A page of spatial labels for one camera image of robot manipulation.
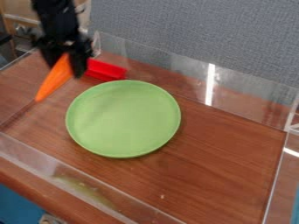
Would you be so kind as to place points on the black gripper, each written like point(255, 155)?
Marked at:
point(79, 47)

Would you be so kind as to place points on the orange toy carrot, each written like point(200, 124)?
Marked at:
point(57, 76)

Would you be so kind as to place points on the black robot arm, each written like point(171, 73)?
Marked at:
point(61, 36)

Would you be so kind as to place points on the red plastic block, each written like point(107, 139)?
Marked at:
point(104, 71)

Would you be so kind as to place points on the green round plate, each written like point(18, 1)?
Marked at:
point(123, 119)

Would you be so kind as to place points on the clear acrylic tray walls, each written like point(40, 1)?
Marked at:
point(227, 171)

